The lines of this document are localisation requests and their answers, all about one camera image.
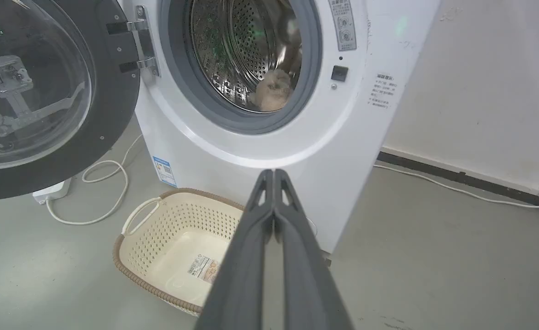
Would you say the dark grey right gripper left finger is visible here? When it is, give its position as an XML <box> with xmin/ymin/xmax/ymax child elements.
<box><xmin>194</xmin><ymin>169</ymin><xmax>275</xmax><ymax>330</ymax></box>

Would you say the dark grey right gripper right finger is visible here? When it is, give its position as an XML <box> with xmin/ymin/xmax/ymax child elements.
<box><xmin>274</xmin><ymin>169</ymin><xmax>354</xmax><ymax>330</ymax></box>

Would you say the white front-load washing machine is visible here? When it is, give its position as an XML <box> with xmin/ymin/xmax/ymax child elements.
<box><xmin>117</xmin><ymin>0</ymin><xmax>441</xmax><ymax>254</ymax></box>

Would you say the round black glass washer door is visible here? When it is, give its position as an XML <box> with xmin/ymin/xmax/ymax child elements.
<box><xmin>0</xmin><ymin>0</ymin><xmax>141</xmax><ymax>202</ymax></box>

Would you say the cream perforated laundry basket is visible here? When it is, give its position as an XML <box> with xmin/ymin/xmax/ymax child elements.
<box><xmin>113</xmin><ymin>188</ymin><xmax>245</xmax><ymax>317</ymax></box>

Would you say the beige cloth in drum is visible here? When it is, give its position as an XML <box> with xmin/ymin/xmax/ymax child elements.
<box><xmin>254</xmin><ymin>69</ymin><xmax>294</xmax><ymax>112</ymax></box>

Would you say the white power strip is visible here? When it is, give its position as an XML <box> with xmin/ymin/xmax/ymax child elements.
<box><xmin>32</xmin><ymin>178</ymin><xmax>72</xmax><ymax>205</ymax></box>

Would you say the white looped power cable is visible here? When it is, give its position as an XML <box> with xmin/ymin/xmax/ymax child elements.
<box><xmin>45</xmin><ymin>134</ymin><xmax>143</xmax><ymax>226</ymax></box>

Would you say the thin white wall cable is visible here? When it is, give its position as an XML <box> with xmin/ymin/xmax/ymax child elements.
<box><xmin>373</xmin><ymin>164</ymin><xmax>539</xmax><ymax>209</ymax></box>

